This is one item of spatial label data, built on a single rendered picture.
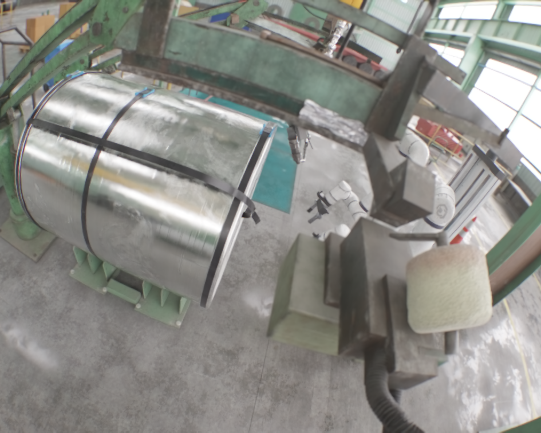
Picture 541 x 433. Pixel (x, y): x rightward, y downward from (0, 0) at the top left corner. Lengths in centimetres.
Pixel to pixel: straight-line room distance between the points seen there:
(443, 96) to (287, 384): 194
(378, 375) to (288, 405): 179
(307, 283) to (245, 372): 163
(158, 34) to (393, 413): 78
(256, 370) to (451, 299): 183
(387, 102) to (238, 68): 34
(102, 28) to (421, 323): 91
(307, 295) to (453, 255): 23
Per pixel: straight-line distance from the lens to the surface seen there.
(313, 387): 218
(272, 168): 376
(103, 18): 85
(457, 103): 66
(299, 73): 63
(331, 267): 47
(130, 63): 79
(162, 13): 71
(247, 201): 111
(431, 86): 61
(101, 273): 229
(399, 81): 64
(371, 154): 56
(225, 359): 202
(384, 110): 64
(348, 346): 36
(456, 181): 178
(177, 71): 72
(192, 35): 68
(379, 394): 29
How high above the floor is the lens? 191
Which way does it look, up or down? 40 degrees down
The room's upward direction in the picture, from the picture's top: 24 degrees clockwise
